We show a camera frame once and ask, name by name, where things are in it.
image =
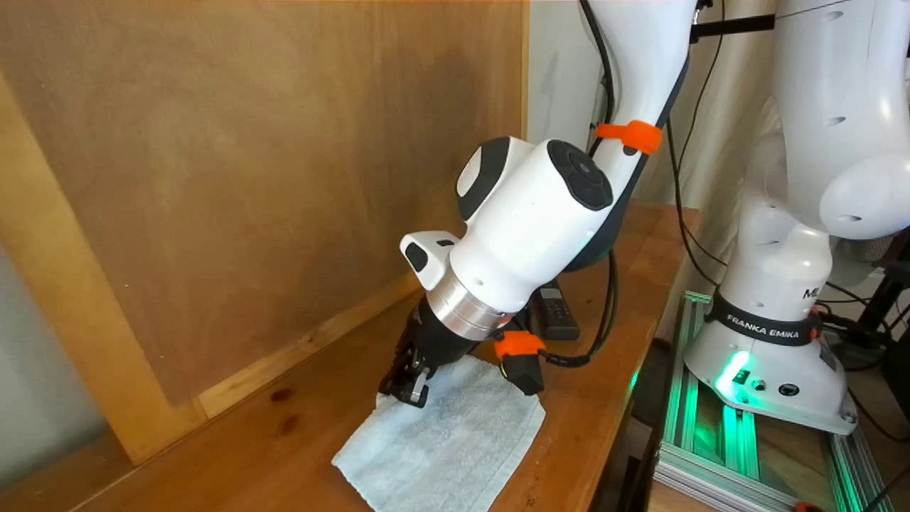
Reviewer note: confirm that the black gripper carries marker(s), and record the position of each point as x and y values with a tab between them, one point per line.
420	353

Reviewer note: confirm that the light blue towel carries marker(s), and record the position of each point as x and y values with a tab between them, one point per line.
457	454

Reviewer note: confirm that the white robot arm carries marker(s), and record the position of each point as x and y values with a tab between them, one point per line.
543	208

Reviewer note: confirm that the black remote control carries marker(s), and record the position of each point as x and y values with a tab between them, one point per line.
554	314

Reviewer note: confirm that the large wooden board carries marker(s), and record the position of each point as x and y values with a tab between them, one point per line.
207	191

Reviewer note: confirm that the beige curtain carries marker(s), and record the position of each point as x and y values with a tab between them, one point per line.
720	116

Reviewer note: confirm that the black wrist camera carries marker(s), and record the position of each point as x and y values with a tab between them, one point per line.
520	353

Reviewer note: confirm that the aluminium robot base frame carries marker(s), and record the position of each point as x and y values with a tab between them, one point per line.
713	454

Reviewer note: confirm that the black camera tripod stand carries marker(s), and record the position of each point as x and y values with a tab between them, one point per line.
733	26

